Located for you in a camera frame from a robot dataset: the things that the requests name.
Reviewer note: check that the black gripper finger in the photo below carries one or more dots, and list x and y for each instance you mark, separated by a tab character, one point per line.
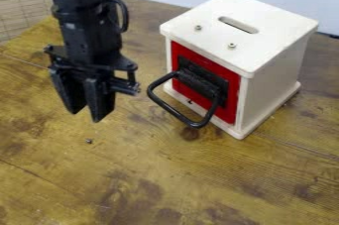
99	98
70	89

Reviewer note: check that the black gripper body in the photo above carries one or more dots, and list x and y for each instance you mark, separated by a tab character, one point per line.
116	71

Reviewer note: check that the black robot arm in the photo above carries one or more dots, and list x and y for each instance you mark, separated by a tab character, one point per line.
92	25

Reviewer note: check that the red drawer front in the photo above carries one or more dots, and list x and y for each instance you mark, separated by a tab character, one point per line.
183	58

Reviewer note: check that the white wooden drawer box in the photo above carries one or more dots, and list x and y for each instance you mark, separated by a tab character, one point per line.
271	37

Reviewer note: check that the left bolt on box top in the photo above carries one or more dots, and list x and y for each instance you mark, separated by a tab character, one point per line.
198	28

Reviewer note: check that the bolt on box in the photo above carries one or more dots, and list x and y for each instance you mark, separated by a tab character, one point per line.
233	46
198	28

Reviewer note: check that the right bolt on box top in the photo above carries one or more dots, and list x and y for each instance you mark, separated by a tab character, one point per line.
233	46

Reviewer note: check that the black metal drawer handle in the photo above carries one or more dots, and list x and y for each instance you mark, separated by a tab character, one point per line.
195	84

